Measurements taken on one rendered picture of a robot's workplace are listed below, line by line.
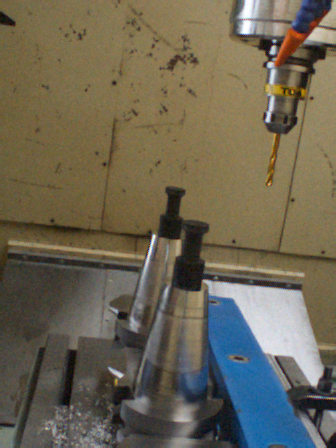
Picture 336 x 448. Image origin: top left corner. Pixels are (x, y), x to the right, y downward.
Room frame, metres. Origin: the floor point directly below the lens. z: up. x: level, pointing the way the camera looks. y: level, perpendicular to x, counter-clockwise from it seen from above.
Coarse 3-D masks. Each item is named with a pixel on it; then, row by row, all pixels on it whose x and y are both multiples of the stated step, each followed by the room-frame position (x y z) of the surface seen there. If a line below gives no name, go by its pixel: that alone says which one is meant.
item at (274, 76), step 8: (272, 72) 0.75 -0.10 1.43; (280, 72) 0.74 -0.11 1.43; (288, 72) 0.74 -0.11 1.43; (296, 72) 0.74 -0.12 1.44; (272, 80) 0.74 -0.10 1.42; (280, 80) 0.74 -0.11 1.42; (288, 80) 0.74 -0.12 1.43; (296, 80) 0.74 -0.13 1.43; (304, 80) 0.74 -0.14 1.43; (304, 88) 0.74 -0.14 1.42; (280, 96) 0.74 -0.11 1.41
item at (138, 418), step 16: (128, 384) 0.33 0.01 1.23; (208, 384) 0.34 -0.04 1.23; (128, 400) 0.31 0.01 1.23; (208, 400) 0.32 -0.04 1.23; (112, 416) 0.33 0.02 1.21; (128, 416) 0.30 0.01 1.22; (144, 416) 0.30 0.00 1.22; (160, 416) 0.30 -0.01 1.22; (176, 416) 0.30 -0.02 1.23; (192, 416) 0.30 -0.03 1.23; (208, 416) 0.31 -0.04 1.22; (128, 432) 0.31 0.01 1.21; (144, 432) 0.30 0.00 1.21; (160, 432) 0.30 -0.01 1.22; (176, 432) 0.30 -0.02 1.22; (192, 432) 0.30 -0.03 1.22; (208, 432) 0.31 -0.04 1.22
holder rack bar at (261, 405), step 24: (216, 312) 0.47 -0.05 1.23; (240, 312) 0.48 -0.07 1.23; (216, 336) 0.42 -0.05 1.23; (240, 336) 0.42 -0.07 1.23; (216, 360) 0.38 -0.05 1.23; (240, 360) 0.38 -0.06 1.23; (264, 360) 0.39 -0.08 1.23; (240, 384) 0.35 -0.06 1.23; (264, 384) 0.35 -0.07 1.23; (240, 408) 0.32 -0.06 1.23; (264, 408) 0.32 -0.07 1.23; (288, 408) 0.33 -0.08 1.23; (240, 432) 0.30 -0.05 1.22; (264, 432) 0.30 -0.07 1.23; (288, 432) 0.30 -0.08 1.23
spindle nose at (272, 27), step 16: (240, 0) 0.73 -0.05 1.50; (256, 0) 0.70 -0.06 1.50; (272, 0) 0.69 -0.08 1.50; (288, 0) 0.68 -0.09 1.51; (240, 16) 0.72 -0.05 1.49; (256, 16) 0.70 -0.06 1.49; (272, 16) 0.69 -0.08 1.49; (288, 16) 0.68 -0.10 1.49; (240, 32) 0.72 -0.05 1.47; (256, 32) 0.70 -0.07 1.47; (272, 32) 0.69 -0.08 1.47; (320, 32) 0.68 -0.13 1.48; (320, 48) 0.71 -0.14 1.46
